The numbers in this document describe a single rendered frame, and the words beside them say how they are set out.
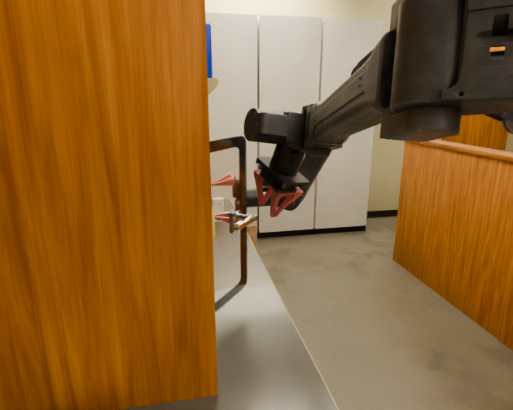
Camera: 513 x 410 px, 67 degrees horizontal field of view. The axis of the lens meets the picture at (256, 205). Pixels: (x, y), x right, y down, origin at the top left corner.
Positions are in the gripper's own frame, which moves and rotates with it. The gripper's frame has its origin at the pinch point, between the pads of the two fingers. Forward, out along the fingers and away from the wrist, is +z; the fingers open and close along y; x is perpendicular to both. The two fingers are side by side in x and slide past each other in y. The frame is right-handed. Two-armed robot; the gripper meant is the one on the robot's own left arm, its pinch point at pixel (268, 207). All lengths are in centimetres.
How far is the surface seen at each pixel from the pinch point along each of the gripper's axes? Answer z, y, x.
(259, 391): 26.1, 23.2, -7.7
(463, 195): 43, -52, 224
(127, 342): 19.3, 9.5, -29.5
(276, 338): 29.0, 12.1, 5.6
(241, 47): 19, -270, 160
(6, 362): 25, 3, -47
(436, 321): 118, -12, 200
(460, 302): 109, -14, 227
